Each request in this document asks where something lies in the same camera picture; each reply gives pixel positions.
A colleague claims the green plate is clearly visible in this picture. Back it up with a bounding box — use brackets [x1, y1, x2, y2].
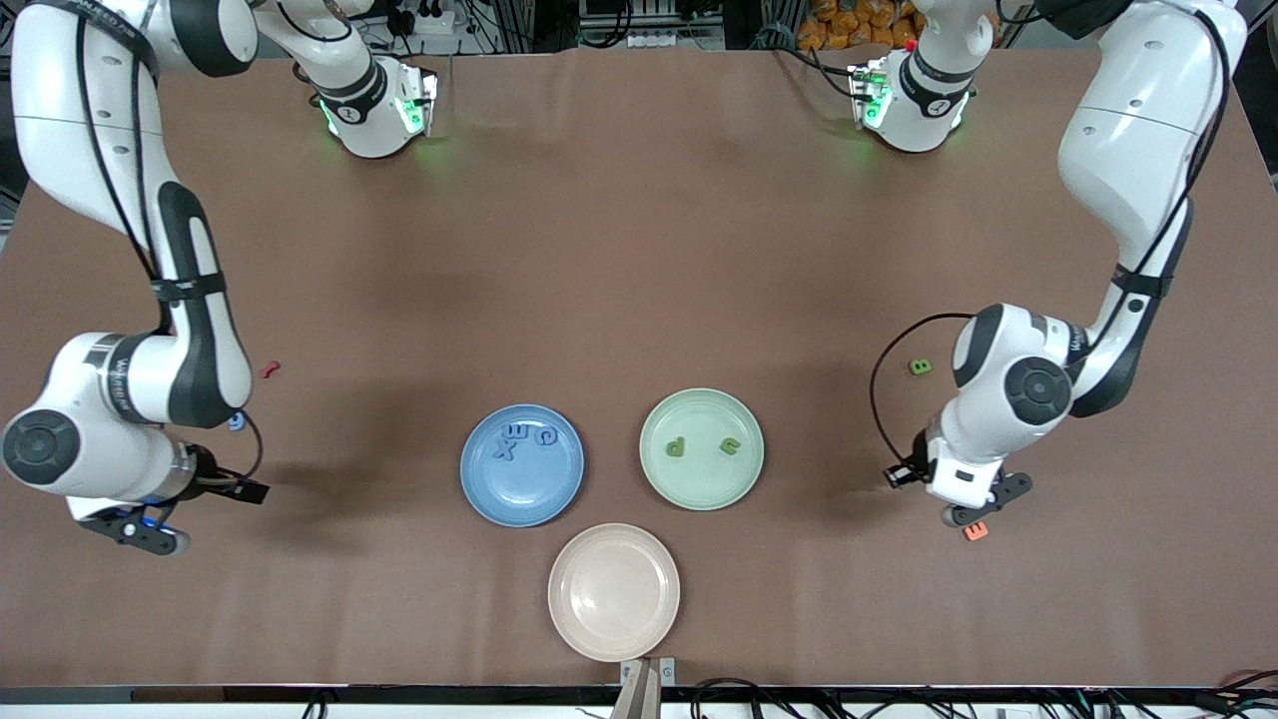
[639, 387, 766, 512]

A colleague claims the blue plate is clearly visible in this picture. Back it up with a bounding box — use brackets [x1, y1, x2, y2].
[459, 403, 586, 528]

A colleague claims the pink beige plate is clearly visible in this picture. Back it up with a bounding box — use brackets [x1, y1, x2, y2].
[547, 522, 682, 663]

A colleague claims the table cover sheet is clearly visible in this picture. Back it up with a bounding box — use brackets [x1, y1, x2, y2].
[0, 45, 1278, 690]

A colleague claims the heap of orange objects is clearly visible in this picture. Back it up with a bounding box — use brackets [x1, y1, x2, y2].
[797, 0, 925, 53]

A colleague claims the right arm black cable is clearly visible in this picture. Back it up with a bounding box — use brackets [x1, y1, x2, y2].
[75, 0, 264, 482]

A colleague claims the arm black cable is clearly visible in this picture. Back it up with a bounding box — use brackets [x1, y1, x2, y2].
[75, 0, 264, 482]
[871, 0, 1231, 472]

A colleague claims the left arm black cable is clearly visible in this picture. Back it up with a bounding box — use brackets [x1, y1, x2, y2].
[871, 0, 1231, 472]

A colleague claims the black table edge rail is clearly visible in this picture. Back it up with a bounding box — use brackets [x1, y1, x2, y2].
[0, 684, 1278, 706]

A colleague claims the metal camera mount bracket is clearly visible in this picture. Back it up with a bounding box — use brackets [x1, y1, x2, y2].
[611, 656, 678, 719]

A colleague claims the aluminium frame profile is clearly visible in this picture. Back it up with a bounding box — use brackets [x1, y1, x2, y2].
[494, 0, 545, 53]

